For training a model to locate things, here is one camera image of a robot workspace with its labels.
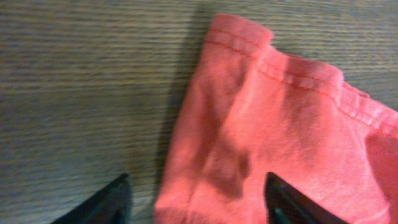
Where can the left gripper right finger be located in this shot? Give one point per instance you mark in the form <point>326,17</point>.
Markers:
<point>286,205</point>

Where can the orange t-shirt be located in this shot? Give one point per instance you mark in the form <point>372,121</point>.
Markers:
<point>250,110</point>

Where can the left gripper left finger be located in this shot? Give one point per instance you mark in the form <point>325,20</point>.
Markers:
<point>110,205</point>

